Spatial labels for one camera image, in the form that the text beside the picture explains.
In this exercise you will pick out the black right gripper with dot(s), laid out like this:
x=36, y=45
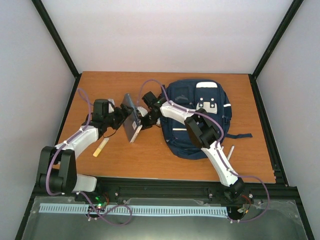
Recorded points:
x=145, y=125

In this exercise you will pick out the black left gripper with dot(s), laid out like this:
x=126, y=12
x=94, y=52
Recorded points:
x=123, y=116

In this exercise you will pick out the dark blue Wuthering Heights book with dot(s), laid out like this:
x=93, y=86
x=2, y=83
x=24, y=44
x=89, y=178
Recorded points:
x=132, y=124

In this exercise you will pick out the navy blue student backpack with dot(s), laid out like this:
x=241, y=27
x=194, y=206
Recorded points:
x=195, y=94

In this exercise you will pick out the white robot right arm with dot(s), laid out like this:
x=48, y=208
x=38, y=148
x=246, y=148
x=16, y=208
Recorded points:
x=203, y=132

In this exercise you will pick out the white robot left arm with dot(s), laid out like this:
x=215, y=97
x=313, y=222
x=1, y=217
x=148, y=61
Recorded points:
x=57, y=171

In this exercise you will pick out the yellow highlighter pen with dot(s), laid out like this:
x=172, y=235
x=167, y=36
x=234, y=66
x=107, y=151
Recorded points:
x=100, y=147

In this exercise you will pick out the green capped white marker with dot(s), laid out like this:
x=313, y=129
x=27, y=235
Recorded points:
x=230, y=152

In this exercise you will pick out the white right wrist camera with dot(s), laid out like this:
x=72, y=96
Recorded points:
x=142, y=111

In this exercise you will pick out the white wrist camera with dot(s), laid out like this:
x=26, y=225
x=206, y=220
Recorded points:
x=142, y=111
x=111, y=105

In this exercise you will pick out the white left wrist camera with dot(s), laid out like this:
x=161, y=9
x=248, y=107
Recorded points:
x=111, y=105

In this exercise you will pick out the light blue slotted cable duct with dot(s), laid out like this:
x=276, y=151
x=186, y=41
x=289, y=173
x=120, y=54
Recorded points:
x=136, y=210

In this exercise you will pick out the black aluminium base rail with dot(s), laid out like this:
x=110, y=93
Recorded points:
x=119, y=189

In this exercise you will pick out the black frame post left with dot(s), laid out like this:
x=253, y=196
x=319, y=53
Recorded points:
x=44, y=15

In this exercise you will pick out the black frame post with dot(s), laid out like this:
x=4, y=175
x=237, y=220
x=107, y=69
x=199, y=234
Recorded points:
x=281, y=29
x=44, y=15

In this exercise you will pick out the black frame post right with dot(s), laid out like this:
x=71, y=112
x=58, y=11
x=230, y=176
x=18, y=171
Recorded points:
x=281, y=29

